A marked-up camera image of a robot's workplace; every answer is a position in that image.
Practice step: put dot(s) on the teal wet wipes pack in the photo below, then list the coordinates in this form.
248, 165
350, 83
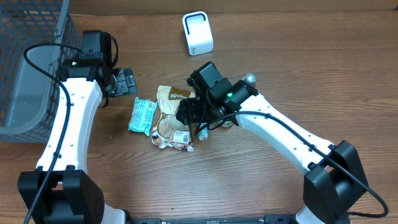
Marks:
142, 116

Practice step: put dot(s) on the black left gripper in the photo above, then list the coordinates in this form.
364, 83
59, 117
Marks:
124, 83

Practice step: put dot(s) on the white barcode scanner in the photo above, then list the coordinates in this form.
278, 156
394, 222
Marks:
198, 33

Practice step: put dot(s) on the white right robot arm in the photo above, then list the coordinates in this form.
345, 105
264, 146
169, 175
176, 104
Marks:
333, 174

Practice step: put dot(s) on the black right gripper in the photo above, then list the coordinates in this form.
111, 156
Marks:
193, 112

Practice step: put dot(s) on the dark grey plastic basket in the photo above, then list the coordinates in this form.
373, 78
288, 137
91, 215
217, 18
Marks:
29, 99

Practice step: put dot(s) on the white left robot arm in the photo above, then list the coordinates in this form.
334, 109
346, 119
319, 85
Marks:
59, 190

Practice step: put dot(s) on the yellow oil bottle silver cap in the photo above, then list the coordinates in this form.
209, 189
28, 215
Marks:
250, 78

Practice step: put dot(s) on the small teal tissue pack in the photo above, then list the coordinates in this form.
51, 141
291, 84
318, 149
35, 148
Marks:
203, 134

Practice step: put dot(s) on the brown Pantree snack bag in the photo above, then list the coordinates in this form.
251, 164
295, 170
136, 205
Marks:
169, 131

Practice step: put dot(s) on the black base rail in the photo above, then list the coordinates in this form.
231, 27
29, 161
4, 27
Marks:
267, 219

